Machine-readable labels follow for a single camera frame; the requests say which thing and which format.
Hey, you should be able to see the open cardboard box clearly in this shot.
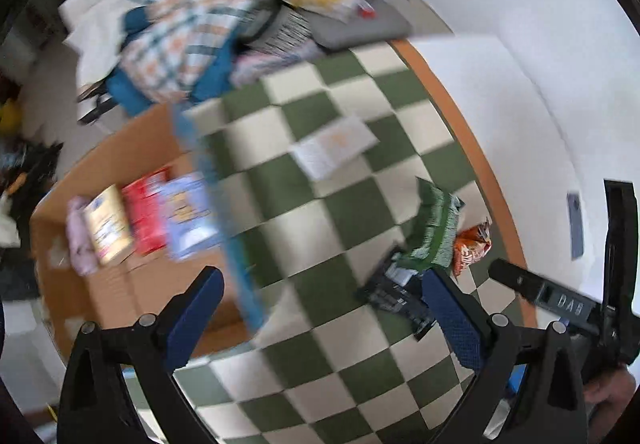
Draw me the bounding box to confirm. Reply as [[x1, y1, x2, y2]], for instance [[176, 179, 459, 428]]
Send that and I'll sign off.
[[30, 105, 264, 357]]

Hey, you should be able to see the blue tissue pack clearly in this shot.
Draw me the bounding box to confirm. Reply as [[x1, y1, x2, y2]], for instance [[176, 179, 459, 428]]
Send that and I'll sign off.
[[160, 172, 222, 260]]

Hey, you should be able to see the plaid blanket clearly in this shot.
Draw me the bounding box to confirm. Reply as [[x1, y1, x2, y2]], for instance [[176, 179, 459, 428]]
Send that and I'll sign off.
[[106, 0, 277, 116]]

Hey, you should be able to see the green white checkered tablecloth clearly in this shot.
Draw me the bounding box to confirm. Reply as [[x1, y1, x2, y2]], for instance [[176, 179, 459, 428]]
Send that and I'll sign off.
[[175, 42, 494, 443]]

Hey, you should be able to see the orange snack bag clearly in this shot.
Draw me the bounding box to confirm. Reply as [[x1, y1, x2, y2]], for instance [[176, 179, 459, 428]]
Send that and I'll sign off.
[[451, 219, 492, 276]]

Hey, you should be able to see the person's right hand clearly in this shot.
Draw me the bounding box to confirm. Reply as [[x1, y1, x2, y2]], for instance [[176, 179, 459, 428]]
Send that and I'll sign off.
[[584, 367, 637, 429]]

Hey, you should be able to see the white pillow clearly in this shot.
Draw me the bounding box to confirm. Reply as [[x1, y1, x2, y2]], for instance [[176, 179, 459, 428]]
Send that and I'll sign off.
[[58, 0, 136, 96]]

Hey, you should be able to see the green snack bag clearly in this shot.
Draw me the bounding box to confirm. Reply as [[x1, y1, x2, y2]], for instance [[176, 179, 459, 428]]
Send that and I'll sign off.
[[399, 178, 464, 272]]

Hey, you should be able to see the floral pink cloth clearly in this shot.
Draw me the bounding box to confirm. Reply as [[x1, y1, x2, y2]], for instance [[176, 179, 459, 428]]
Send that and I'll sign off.
[[230, 40, 324, 88]]

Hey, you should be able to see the black snack bag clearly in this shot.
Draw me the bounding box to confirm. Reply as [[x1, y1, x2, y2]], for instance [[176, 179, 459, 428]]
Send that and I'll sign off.
[[356, 243, 435, 341]]

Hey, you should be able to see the lilac cloth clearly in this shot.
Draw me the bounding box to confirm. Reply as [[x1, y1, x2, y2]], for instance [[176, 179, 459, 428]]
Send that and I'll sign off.
[[66, 196, 99, 276]]

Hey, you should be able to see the red snack bag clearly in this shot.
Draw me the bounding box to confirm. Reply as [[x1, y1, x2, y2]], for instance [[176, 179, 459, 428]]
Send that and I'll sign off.
[[122, 167, 170, 255]]

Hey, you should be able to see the black white patterned bag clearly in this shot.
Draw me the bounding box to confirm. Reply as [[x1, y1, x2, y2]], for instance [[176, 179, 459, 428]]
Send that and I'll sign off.
[[236, 1, 311, 56]]

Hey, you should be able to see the white folding bed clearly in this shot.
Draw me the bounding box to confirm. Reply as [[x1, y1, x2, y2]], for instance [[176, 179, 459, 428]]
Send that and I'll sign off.
[[58, 0, 150, 125]]

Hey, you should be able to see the blue smartphone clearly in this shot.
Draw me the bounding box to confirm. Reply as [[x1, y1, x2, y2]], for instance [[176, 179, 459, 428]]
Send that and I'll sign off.
[[566, 192, 585, 260]]

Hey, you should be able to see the beige tissue pack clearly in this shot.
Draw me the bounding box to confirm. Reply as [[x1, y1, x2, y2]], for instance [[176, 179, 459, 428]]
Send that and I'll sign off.
[[84, 185, 134, 267]]

